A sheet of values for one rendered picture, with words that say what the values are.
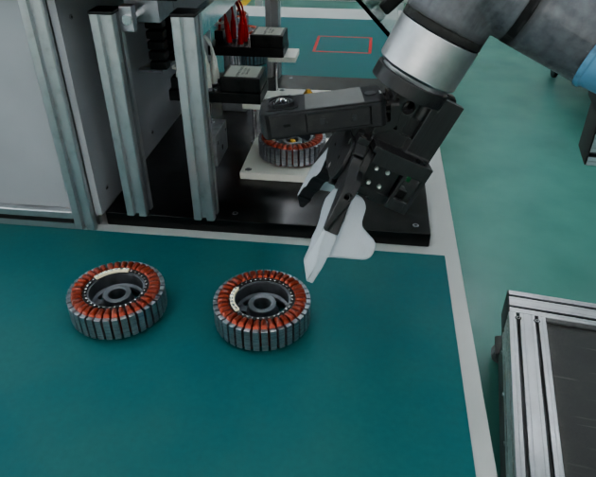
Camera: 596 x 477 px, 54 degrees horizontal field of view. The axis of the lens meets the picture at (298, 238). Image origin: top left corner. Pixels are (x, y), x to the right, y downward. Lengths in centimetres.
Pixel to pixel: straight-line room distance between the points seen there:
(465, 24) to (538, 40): 6
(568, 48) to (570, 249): 184
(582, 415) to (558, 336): 24
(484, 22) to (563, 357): 113
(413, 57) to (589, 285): 173
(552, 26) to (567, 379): 108
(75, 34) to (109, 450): 50
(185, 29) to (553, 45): 42
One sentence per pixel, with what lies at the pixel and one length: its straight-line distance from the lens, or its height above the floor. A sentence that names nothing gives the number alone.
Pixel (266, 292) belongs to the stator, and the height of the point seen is 77.
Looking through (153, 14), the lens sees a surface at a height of 104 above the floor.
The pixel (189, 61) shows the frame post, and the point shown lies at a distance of 75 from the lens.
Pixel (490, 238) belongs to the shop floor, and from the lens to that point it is 228.
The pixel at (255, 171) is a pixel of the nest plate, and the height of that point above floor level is 78.
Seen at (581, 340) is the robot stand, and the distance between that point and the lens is 161.
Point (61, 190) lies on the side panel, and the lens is 90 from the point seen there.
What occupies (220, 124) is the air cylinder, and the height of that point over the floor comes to 82.
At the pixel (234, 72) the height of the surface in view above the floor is 92.
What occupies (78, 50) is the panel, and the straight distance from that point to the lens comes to 83.
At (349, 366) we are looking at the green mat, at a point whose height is 75.
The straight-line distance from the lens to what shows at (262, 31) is 117.
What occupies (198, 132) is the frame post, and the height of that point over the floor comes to 91.
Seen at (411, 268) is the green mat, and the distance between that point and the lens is 79.
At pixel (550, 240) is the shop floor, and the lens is 235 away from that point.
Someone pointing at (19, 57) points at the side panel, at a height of 100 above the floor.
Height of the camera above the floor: 121
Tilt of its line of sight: 34 degrees down
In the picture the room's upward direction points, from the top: straight up
